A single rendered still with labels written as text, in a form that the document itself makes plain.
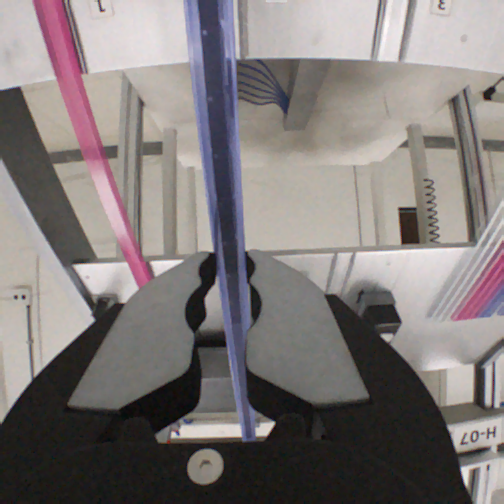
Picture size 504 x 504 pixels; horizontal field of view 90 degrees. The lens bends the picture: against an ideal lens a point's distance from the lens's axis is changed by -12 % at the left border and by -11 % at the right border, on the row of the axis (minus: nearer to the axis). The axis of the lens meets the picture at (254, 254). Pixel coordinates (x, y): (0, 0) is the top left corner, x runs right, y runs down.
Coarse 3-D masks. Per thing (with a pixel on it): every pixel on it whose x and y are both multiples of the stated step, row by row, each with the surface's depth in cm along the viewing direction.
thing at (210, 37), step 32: (192, 0) 7; (224, 0) 7; (192, 32) 7; (224, 32) 7; (192, 64) 8; (224, 64) 8; (224, 96) 9; (224, 128) 9; (224, 160) 10; (224, 192) 11; (224, 224) 11; (224, 256) 12; (224, 288) 14; (224, 320) 15
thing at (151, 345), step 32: (192, 256) 12; (160, 288) 10; (192, 288) 10; (128, 320) 8; (160, 320) 8; (192, 320) 9; (96, 352) 7; (128, 352) 7; (160, 352) 7; (192, 352) 7; (96, 384) 6; (128, 384) 6; (160, 384) 6; (192, 384) 7; (128, 416) 6; (160, 416) 6
